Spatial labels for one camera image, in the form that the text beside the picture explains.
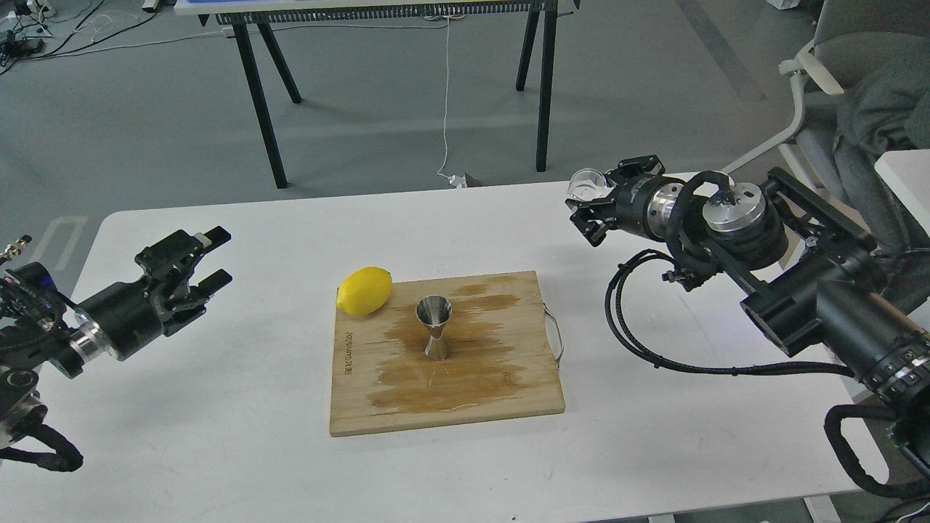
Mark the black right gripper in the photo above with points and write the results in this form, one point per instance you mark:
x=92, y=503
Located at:
x=641, y=202

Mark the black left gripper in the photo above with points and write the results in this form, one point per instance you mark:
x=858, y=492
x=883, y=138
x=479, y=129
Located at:
x=125, y=317

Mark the small clear glass cup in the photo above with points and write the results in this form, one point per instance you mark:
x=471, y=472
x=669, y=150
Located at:
x=588, y=184

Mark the steel double jigger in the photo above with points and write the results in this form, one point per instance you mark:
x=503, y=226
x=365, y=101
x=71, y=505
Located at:
x=434, y=312

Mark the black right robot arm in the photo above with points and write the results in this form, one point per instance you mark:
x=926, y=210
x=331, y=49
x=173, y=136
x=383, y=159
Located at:
x=809, y=274

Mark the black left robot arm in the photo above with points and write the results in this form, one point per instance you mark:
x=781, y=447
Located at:
x=42, y=325

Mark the yellow lemon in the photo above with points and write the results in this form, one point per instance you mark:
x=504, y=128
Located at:
x=364, y=292

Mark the white grey office chair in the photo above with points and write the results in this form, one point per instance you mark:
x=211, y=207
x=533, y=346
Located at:
x=852, y=39

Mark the wooden cutting board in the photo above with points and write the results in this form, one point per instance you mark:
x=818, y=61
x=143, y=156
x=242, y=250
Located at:
x=500, y=365

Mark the person in grey clothes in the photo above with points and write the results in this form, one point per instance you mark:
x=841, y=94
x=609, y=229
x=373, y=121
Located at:
x=887, y=111

